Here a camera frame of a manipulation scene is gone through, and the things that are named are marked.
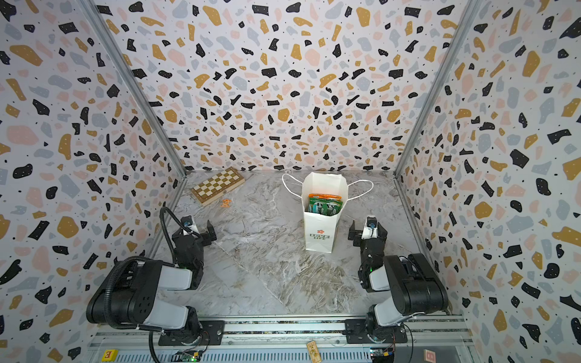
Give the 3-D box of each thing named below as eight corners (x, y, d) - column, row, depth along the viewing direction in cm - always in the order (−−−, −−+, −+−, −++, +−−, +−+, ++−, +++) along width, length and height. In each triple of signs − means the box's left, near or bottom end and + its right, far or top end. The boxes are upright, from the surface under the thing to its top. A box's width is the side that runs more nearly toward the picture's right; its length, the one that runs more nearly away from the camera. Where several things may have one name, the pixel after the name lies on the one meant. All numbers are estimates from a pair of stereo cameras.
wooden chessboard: (192, 193, 115) (189, 188, 112) (232, 170, 126) (230, 165, 123) (204, 207, 109) (201, 202, 107) (245, 182, 121) (244, 177, 118)
